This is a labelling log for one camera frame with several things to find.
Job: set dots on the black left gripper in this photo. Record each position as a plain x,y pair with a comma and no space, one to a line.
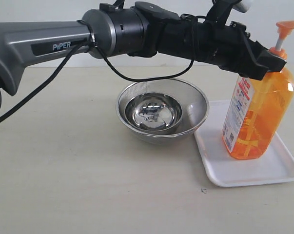
197,38

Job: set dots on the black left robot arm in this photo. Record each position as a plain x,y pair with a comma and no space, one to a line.
142,30

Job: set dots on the small stainless steel bowl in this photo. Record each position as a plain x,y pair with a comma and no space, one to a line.
153,112

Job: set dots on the white rectangular plastic tray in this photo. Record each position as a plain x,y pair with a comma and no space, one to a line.
275,166

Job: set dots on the steel mesh colander basket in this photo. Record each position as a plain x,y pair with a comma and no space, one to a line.
193,101

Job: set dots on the orange pump soap bottle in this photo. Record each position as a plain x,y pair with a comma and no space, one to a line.
257,107

